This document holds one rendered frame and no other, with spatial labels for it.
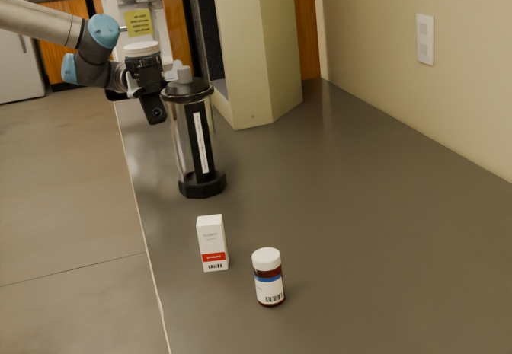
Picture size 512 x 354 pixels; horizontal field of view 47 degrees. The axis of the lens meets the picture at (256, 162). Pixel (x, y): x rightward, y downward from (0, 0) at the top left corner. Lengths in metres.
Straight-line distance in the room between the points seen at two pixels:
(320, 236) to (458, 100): 0.51
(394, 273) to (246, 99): 0.80
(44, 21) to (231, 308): 0.82
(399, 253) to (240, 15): 0.81
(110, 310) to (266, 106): 1.37
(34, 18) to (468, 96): 0.96
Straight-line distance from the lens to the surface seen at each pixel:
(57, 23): 1.44
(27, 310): 2.86
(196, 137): 1.20
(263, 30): 1.58
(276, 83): 1.65
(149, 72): 1.41
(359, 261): 0.98
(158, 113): 1.44
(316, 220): 1.11
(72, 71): 1.54
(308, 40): 2.03
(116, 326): 2.57
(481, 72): 1.31
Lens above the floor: 1.47
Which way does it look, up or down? 22 degrees down
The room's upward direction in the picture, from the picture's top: 7 degrees counter-clockwise
